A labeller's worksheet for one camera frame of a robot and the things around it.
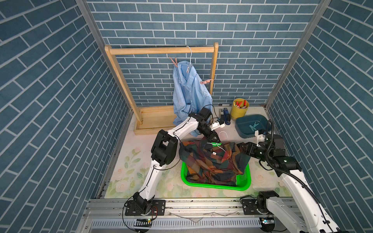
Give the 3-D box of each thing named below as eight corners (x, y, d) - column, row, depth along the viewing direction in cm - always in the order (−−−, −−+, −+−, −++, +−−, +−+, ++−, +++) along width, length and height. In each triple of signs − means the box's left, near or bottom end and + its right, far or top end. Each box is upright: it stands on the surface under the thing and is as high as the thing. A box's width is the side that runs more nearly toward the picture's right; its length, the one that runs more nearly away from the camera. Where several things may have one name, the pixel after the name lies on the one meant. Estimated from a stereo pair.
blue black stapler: (224, 124, 112) (225, 121, 108) (222, 111, 121) (223, 107, 117) (230, 125, 112) (231, 121, 108) (227, 111, 121) (228, 107, 117)
